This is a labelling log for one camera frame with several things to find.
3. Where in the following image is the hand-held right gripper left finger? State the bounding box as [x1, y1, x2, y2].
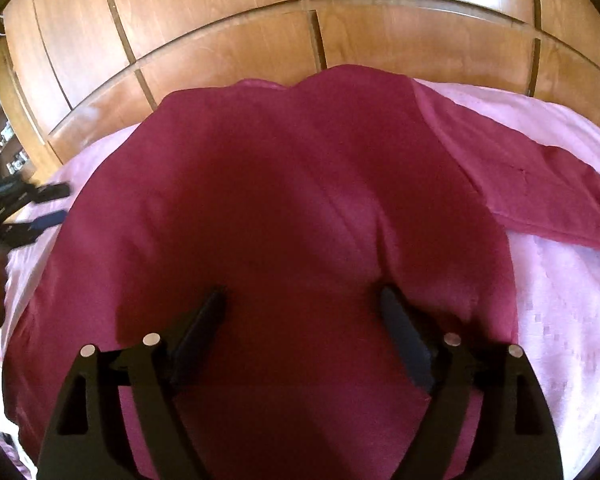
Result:
[37, 287, 226, 480]

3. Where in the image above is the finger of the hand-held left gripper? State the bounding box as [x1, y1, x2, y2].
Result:
[4, 211, 69, 247]
[29, 182, 72, 206]

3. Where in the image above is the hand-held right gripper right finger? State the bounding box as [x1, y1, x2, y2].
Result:
[379, 285, 564, 480]

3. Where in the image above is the maroon long-sleeved shirt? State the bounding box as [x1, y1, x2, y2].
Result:
[2, 63, 600, 480]

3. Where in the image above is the cluttered wooden shelf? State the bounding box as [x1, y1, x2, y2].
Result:
[0, 40, 32, 181]

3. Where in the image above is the pink bedsheet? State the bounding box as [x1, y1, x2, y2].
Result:
[0, 77, 600, 480]

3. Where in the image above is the wooden wardrobe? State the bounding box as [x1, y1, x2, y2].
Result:
[0, 0, 600, 181]

